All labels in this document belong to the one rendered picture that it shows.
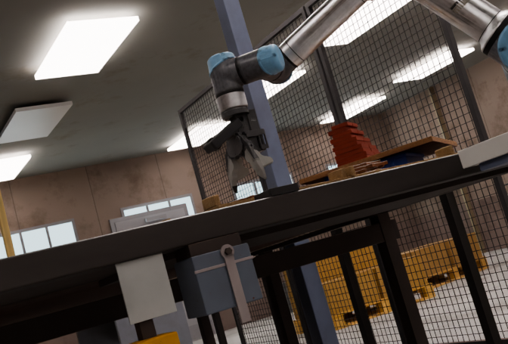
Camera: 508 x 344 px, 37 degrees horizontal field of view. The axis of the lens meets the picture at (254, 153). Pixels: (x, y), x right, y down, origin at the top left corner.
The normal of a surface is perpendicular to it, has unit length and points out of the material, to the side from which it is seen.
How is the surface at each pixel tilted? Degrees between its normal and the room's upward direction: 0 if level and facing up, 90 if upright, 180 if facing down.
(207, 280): 90
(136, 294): 90
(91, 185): 90
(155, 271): 90
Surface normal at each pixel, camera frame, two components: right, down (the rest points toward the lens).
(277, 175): 0.46, -0.26
